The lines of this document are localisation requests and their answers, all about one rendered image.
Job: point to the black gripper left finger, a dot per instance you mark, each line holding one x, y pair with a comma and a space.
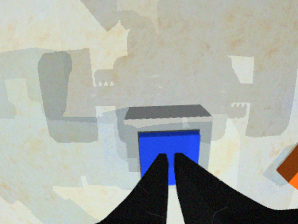
148, 202

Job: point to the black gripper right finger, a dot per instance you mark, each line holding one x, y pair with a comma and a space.
205, 199

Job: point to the orange block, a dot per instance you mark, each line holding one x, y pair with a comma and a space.
289, 168

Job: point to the blue button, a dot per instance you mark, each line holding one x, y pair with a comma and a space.
166, 129

